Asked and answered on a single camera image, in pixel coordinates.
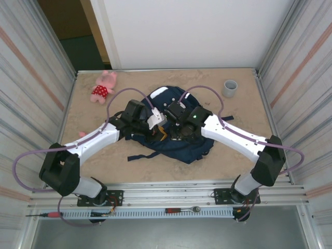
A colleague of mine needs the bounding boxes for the navy blue backpack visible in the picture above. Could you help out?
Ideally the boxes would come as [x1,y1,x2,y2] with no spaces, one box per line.
[114,85,234,164]

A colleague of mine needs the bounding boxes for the pink plush toy red dress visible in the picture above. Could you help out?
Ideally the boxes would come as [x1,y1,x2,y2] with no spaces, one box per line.
[90,70,117,104]

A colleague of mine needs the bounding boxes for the grey plastic cup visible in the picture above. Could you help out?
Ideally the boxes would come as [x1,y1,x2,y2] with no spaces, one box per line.
[222,79,239,99]

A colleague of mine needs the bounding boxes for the brown wooden door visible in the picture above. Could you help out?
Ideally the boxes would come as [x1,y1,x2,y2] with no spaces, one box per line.
[37,0,111,64]

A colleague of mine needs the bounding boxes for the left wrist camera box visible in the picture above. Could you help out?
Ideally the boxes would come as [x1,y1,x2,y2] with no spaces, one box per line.
[146,106,167,130]

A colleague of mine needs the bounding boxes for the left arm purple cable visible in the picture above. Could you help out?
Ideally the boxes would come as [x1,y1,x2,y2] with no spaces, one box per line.
[12,88,156,228]

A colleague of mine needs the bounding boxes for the aluminium table edge rail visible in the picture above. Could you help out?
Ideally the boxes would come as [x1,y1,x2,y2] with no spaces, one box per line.
[76,68,259,76]

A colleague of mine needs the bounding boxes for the aluminium mounting rail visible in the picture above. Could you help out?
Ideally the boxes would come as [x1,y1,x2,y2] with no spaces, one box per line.
[27,180,311,210]

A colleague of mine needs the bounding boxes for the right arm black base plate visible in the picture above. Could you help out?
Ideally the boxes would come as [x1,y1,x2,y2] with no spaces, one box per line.
[214,188,261,205]

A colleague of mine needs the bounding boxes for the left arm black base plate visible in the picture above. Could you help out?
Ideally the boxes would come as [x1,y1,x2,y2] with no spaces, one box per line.
[77,189,124,208]

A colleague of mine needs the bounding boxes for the red handled ratchet wrench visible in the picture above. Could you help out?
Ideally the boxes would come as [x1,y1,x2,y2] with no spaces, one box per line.
[165,206,202,214]

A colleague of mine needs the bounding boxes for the grey slotted cable duct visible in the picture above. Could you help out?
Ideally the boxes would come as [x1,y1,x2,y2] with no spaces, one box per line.
[61,209,234,219]

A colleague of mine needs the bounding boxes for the red handled screwdriver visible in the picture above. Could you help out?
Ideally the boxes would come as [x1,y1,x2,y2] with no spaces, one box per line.
[25,212,64,218]

